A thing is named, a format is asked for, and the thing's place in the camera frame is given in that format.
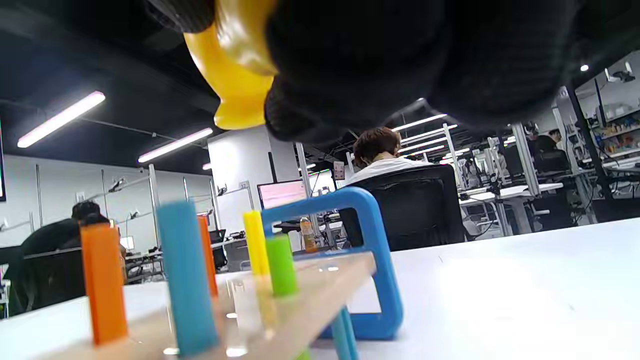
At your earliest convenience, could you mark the person's right hand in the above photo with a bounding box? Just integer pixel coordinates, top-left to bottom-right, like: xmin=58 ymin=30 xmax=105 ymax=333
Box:
xmin=145 ymin=0 xmax=591 ymax=145

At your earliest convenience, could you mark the yellow plastic toy hammer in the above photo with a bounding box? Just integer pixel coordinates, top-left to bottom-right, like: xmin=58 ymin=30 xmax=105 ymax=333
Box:
xmin=184 ymin=0 xmax=279 ymax=131

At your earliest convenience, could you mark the rainbow wooden hammer bench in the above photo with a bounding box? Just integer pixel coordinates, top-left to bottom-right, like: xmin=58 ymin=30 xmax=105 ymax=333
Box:
xmin=30 ymin=187 xmax=404 ymax=360

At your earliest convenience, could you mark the black mesh office chair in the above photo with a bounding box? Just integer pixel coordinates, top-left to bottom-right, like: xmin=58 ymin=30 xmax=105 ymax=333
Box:
xmin=339 ymin=164 xmax=466 ymax=252

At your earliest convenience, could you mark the white office desk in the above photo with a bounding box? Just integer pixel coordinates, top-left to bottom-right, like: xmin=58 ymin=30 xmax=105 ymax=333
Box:
xmin=460 ymin=182 xmax=563 ymax=236

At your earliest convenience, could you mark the computer monitor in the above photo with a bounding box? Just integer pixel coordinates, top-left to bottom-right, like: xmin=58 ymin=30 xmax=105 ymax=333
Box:
xmin=257 ymin=180 xmax=308 ymax=211

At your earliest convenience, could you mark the orange juice bottle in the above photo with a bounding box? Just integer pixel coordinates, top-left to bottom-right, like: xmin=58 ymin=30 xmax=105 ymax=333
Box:
xmin=300 ymin=216 xmax=318 ymax=253

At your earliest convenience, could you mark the long ceiling light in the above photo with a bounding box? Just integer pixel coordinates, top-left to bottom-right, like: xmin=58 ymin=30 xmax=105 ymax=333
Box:
xmin=138 ymin=128 xmax=214 ymax=163
xmin=17 ymin=91 xmax=106 ymax=148

